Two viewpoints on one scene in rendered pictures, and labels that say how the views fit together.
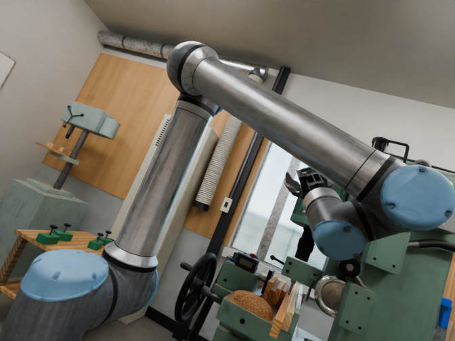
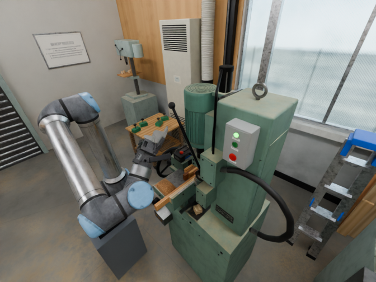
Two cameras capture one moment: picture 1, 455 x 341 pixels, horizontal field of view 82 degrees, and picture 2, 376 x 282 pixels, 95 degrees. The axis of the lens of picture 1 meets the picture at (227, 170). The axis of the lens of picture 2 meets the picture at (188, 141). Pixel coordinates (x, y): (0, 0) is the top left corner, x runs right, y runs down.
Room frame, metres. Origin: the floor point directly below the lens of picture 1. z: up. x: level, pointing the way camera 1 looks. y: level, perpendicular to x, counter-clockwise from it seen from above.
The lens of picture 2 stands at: (0.23, -0.69, 1.77)
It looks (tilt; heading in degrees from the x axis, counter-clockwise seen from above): 35 degrees down; 27
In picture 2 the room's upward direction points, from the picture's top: 3 degrees counter-clockwise
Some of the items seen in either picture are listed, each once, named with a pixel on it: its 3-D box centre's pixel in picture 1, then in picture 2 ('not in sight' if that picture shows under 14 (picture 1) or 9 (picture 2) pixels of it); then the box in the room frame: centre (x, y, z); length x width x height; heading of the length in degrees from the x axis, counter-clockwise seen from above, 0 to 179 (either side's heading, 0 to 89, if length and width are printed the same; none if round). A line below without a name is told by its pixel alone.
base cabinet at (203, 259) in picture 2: not in sight; (211, 230); (0.97, -0.50, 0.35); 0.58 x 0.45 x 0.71; 69
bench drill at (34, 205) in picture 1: (59, 184); (138, 92); (2.54, 1.41, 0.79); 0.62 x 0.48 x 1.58; 70
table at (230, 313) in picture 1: (256, 298); (191, 169); (1.07, -0.29, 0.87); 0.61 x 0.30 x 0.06; 159
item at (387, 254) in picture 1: (385, 244); (212, 167); (0.79, -0.53, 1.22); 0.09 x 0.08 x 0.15; 69
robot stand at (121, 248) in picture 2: not in sight; (117, 238); (0.62, 0.22, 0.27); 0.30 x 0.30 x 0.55; 73
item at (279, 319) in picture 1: (284, 305); (191, 181); (0.93, -0.35, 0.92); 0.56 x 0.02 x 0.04; 159
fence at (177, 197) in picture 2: (297, 302); (206, 174); (1.01, -0.43, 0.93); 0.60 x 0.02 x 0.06; 159
